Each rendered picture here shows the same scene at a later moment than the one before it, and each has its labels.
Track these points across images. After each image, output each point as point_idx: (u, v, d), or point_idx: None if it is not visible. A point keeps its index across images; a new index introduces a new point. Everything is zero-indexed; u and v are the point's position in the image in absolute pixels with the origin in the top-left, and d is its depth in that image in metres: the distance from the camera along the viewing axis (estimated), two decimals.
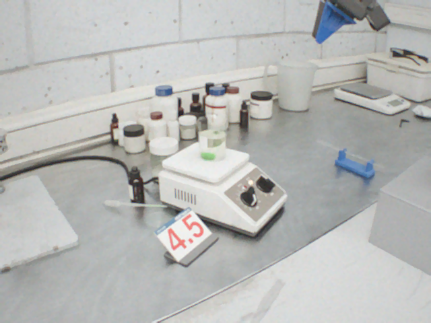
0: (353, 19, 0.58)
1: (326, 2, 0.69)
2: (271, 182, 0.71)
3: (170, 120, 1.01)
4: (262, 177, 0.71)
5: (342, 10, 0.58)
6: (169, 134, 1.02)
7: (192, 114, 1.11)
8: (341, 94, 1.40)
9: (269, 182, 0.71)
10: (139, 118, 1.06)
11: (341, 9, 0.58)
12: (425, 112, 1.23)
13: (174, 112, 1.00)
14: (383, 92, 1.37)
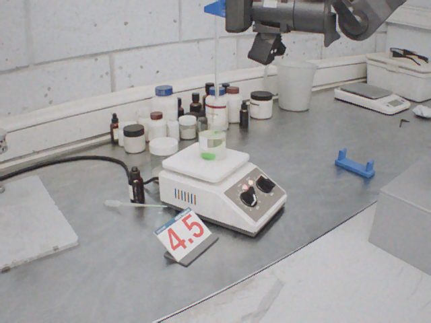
0: None
1: None
2: (271, 182, 0.71)
3: (170, 120, 1.01)
4: (262, 177, 0.71)
5: None
6: (169, 134, 1.02)
7: (192, 114, 1.11)
8: (341, 94, 1.40)
9: (269, 182, 0.71)
10: (139, 118, 1.06)
11: None
12: (425, 112, 1.23)
13: (174, 112, 1.00)
14: (383, 92, 1.37)
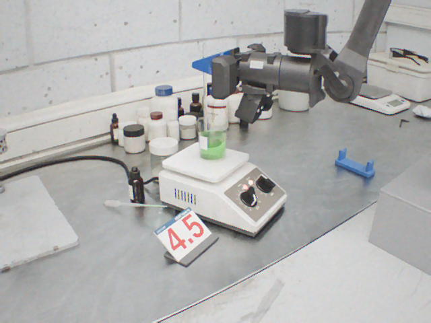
0: None
1: (236, 54, 0.65)
2: (271, 182, 0.71)
3: (170, 120, 1.01)
4: (262, 177, 0.71)
5: None
6: (169, 134, 1.02)
7: (192, 114, 1.11)
8: None
9: (269, 182, 0.71)
10: (139, 118, 1.06)
11: None
12: (425, 112, 1.23)
13: (174, 112, 1.00)
14: (383, 92, 1.37)
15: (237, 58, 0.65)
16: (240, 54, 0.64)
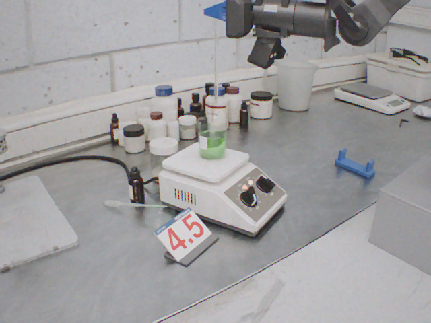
0: None
1: None
2: (271, 182, 0.71)
3: (170, 120, 1.01)
4: (262, 177, 0.71)
5: None
6: (169, 134, 1.02)
7: (192, 114, 1.11)
8: (341, 94, 1.40)
9: (269, 182, 0.71)
10: (139, 118, 1.06)
11: None
12: (425, 112, 1.23)
13: (174, 112, 1.00)
14: (383, 92, 1.37)
15: None
16: (252, 1, 0.61)
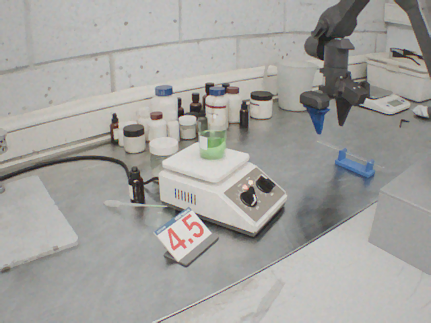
0: (320, 110, 0.84)
1: None
2: (271, 182, 0.71)
3: (170, 120, 1.01)
4: (262, 177, 0.71)
5: (311, 106, 0.85)
6: (169, 134, 1.02)
7: (192, 114, 1.11)
8: None
9: (269, 182, 0.71)
10: (139, 118, 1.06)
11: (310, 105, 0.85)
12: (425, 112, 1.23)
13: (174, 112, 1.00)
14: (383, 92, 1.37)
15: None
16: None
